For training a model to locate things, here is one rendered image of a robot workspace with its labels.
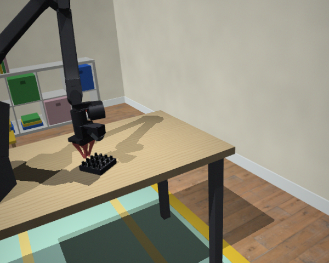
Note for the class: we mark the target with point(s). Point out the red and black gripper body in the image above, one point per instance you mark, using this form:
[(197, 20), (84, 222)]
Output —
[(75, 140)]

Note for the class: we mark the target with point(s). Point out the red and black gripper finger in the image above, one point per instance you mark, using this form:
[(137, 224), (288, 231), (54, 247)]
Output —
[(90, 147), (85, 148)]

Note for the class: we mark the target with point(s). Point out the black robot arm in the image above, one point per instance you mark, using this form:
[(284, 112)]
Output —
[(21, 23)]

